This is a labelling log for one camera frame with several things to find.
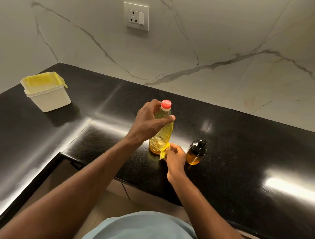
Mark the person's right hand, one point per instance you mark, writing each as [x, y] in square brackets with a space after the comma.
[175, 160]

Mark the person's left hand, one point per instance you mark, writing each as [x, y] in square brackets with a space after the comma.
[145, 123]

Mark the person's right fingers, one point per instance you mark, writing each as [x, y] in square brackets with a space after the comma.
[171, 150]

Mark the person's left thumb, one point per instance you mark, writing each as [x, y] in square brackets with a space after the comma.
[163, 120]

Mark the yellow cleaning cloth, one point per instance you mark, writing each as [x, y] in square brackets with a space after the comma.
[164, 150]

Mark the plastic cooking oil bottle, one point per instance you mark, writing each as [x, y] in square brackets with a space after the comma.
[162, 130]

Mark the person's left forearm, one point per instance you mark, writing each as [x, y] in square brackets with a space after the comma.
[66, 194]

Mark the person's right forearm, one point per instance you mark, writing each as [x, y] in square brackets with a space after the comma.
[200, 209]

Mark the amber oil dispenser bottle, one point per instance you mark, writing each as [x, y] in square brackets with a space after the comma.
[196, 152]

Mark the person's light blue shirt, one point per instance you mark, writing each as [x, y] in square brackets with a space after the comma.
[141, 225]

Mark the white plastic container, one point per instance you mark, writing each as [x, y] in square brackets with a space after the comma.
[46, 94]

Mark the yellow cloth in container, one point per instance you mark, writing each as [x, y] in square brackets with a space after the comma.
[45, 80]

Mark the white wall power socket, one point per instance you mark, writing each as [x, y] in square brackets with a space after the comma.
[136, 16]

